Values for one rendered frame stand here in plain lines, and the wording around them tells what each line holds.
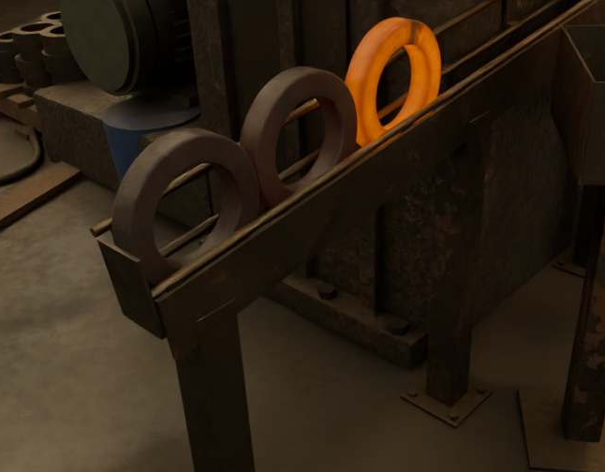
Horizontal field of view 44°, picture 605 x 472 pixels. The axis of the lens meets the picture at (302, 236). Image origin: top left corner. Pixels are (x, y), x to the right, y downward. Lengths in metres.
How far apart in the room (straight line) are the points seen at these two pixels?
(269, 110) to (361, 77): 0.16
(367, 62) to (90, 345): 1.02
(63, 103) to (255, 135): 1.68
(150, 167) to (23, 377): 1.01
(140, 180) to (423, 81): 0.49
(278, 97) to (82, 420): 0.90
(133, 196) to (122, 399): 0.87
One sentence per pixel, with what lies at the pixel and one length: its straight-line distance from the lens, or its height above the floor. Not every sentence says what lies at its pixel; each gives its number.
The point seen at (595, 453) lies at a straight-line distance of 1.46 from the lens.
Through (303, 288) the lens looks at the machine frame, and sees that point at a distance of 1.70.
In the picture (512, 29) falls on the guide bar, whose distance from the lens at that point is 1.38.
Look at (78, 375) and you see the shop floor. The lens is 1.68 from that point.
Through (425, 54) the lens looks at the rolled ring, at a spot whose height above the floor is 0.72.
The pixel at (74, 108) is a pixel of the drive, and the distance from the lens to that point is 2.45.
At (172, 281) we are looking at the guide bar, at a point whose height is 0.59.
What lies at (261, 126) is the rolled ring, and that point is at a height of 0.71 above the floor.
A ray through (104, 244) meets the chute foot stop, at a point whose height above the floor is 0.63.
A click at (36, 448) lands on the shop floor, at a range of 1.54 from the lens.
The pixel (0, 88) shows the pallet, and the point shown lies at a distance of 3.12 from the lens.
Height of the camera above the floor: 1.03
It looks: 30 degrees down
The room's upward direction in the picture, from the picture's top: 3 degrees counter-clockwise
